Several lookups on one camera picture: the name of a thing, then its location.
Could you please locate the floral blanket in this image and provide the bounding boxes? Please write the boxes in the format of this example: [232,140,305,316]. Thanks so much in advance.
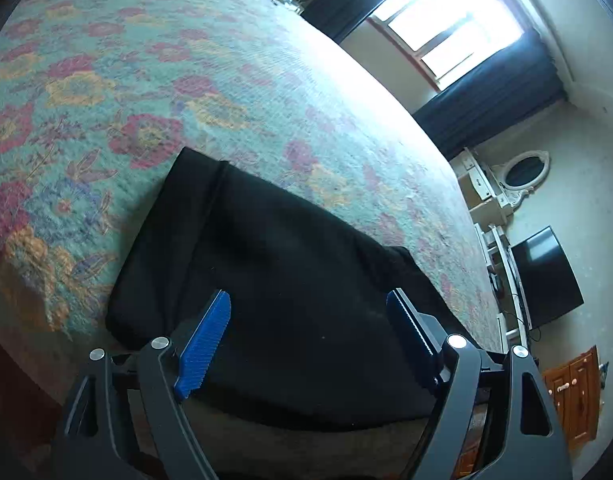
[0,0,504,401]

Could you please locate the white television stand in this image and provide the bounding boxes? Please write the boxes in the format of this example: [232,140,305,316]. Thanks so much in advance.
[473,222,532,356]

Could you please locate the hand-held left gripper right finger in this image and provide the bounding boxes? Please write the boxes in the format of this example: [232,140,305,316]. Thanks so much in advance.
[386,288,574,480]

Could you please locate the dark blue curtain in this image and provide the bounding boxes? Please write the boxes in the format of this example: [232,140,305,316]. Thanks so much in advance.
[304,0,439,43]
[413,30,567,161]

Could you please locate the oval mirror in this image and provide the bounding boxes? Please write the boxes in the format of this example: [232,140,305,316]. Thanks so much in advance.
[491,151,551,211]

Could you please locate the black pants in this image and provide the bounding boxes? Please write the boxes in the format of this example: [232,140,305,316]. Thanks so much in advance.
[106,146,479,433]

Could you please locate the black television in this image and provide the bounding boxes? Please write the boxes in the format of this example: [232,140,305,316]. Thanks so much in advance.
[509,226,585,331]

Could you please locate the cream dressing table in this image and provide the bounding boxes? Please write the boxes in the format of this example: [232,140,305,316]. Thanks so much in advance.
[453,147,512,226]

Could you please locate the brown wooden cabinet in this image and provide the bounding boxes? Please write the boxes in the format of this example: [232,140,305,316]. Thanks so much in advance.
[542,345,604,443]

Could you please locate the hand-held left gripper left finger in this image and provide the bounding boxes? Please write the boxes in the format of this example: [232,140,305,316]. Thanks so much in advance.
[51,289,232,480]

